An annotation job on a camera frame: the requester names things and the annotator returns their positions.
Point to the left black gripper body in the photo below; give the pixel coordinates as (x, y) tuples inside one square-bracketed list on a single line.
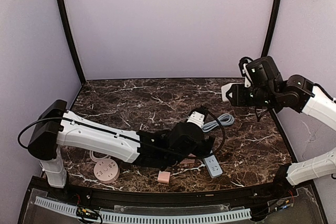
[(203, 145)]

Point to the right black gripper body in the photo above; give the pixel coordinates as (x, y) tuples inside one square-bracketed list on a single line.
[(247, 95)]

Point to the white cube socket adapter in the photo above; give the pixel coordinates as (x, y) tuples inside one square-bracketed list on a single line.
[(225, 90)]

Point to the pink cube socket adapter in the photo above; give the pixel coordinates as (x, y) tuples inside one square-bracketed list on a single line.
[(188, 163)]

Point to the blue power strip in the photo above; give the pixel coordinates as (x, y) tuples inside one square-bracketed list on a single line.
[(213, 167)]

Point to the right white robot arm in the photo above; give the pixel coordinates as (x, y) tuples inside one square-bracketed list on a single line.
[(309, 98)]

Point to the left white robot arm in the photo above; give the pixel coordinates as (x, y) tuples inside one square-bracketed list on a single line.
[(57, 127)]

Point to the pink flat charger plug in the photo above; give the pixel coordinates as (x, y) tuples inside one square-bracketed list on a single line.
[(163, 177)]

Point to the pink round power socket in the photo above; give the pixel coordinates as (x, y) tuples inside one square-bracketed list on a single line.
[(106, 170)]

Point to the small circuit board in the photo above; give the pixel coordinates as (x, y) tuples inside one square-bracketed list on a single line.
[(86, 213)]

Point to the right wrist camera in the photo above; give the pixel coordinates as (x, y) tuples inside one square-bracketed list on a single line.
[(243, 62)]

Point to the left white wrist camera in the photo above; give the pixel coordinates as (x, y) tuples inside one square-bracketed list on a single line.
[(196, 118)]

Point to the right grey cable duct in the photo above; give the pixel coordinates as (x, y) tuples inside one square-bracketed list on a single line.
[(221, 217)]

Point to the grey cable duct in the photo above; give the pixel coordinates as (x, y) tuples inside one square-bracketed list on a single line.
[(56, 206), (221, 217)]

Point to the right black frame post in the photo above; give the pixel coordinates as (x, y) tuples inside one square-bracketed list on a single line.
[(271, 27)]

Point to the black frame post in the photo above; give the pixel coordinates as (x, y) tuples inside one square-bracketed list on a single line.
[(70, 40), (271, 27)]

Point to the black front rail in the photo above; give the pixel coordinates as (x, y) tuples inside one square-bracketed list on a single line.
[(253, 196)]

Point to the left grey cable duct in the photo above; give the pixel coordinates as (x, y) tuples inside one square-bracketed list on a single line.
[(56, 206)]

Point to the left black frame post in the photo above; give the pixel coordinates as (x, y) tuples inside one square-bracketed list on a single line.
[(70, 40)]

